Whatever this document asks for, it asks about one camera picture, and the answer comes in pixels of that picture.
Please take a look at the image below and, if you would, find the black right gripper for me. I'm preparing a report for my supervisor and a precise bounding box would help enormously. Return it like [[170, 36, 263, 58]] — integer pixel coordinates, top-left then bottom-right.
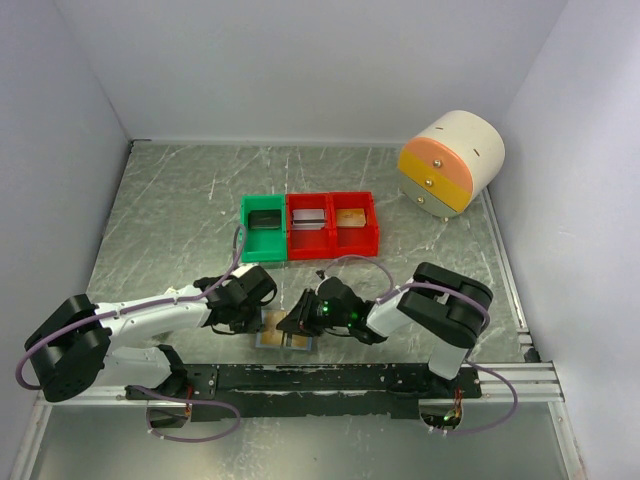
[[276, 288, 351, 337]]

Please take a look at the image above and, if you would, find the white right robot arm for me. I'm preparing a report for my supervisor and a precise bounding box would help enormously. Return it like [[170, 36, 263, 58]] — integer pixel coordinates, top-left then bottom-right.
[[277, 262, 494, 398]]

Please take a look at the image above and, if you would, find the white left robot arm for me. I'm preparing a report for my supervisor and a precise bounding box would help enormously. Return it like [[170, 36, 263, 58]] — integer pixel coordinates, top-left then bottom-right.
[[25, 264, 277, 403]]

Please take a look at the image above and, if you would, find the black card in green bin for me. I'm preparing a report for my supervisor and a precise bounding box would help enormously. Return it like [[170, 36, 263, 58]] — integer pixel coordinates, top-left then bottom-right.
[[248, 209, 282, 230]]

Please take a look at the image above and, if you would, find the silver card in red bin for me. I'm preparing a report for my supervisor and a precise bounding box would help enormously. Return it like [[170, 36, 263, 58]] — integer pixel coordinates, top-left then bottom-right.
[[291, 209, 327, 231]]

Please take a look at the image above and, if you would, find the orange card in red bin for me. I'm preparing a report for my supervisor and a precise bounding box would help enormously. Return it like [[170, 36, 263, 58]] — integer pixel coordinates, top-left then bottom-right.
[[335, 208, 367, 228]]

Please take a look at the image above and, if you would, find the red plastic bin middle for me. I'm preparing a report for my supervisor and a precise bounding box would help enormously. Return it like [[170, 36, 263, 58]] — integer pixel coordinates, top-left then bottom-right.
[[286, 192, 336, 261]]

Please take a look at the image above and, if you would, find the red plastic bin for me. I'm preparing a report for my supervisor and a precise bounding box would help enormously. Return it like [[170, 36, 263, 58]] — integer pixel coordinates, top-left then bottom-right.
[[329, 191, 380, 257], [286, 192, 336, 261]]

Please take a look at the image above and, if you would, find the green plastic bin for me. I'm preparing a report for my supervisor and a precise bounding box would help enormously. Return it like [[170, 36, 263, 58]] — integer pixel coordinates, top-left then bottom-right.
[[241, 194, 287, 263]]

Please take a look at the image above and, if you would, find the red plastic bin right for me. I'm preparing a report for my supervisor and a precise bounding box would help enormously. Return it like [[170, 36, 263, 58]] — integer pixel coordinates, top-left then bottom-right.
[[329, 191, 380, 257]]

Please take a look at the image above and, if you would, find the round beige drawer cabinet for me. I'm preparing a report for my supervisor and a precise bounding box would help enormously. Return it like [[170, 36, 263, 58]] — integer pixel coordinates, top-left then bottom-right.
[[397, 110, 506, 218]]

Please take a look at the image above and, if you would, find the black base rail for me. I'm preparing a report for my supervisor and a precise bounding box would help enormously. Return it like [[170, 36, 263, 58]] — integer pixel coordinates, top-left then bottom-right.
[[125, 349, 481, 422]]

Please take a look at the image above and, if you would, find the aluminium frame rail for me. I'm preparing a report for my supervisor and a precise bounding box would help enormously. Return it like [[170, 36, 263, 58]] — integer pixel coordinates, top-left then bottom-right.
[[36, 362, 565, 406]]

